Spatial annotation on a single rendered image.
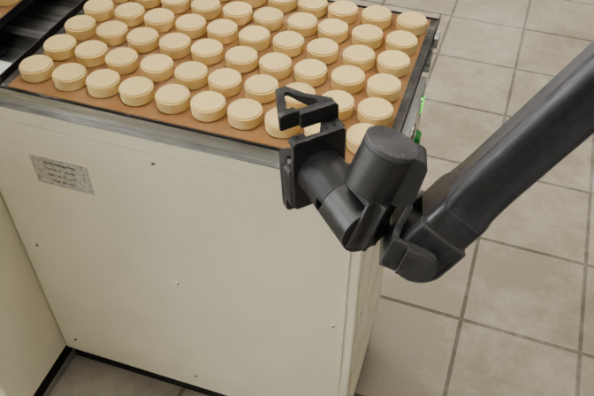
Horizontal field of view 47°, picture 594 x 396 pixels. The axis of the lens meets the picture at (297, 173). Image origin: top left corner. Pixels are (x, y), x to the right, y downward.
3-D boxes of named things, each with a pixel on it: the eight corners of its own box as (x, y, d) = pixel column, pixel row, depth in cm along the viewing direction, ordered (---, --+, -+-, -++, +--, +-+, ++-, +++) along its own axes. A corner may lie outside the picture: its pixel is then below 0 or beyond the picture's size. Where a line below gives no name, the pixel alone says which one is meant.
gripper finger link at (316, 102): (256, 129, 82) (290, 177, 76) (252, 80, 77) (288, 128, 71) (306, 112, 84) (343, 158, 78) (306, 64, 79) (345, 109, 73)
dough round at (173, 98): (155, 95, 100) (153, 85, 99) (189, 91, 101) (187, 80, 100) (157, 117, 97) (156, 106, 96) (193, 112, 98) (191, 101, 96)
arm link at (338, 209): (338, 261, 69) (381, 256, 72) (365, 209, 66) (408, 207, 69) (308, 216, 74) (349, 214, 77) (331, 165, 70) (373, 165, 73)
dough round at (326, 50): (300, 59, 107) (300, 49, 106) (316, 44, 110) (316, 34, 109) (328, 69, 105) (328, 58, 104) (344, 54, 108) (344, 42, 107)
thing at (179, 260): (70, 365, 169) (-62, 67, 107) (135, 262, 193) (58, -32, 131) (342, 451, 154) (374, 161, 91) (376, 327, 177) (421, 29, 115)
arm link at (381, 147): (429, 287, 69) (427, 238, 76) (483, 201, 63) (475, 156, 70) (319, 246, 68) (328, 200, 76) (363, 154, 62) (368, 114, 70)
